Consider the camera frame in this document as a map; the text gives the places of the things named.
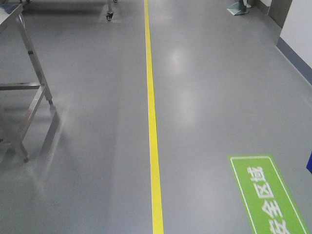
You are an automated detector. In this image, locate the green floor sign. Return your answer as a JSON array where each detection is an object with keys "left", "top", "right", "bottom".
[{"left": 229, "top": 155, "right": 310, "bottom": 234}]

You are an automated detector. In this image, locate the small blue plastic block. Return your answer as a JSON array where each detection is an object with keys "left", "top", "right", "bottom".
[{"left": 306, "top": 154, "right": 312, "bottom": 173}]

